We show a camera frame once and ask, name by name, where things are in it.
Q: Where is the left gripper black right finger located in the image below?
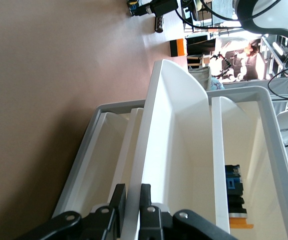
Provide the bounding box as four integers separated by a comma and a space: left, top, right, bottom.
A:
138, 183, 174, 240

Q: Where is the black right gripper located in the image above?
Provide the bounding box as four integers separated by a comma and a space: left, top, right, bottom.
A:
135, 0, 180, 18

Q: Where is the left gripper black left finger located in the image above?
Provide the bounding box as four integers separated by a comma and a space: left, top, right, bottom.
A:
80, 183, 127, 240

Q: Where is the red push button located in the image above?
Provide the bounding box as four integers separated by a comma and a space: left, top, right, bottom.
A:
127, 0, 140, 16

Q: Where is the white plastic drawer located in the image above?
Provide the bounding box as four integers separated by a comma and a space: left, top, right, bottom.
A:
211, 96, 288, 240
125, 59, 213, 240
80, 107, 144, 218

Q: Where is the orange black button box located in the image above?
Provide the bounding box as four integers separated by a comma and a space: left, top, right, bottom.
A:
169, 38, 187, 57

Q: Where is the white drawer cabinet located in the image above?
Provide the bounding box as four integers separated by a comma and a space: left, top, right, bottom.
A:
51, 85, 288, 240

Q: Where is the dark terminal block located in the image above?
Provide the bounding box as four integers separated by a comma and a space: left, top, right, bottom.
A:
154, 15, 165, 34

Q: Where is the person in black top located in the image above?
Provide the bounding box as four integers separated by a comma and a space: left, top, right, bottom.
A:
242, 41, 268, 81

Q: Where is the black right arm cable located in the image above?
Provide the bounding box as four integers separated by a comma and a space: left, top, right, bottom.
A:
175, 0, 244, 30

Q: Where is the black background cable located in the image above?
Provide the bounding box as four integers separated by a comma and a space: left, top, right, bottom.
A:
268, 46, 288, 100

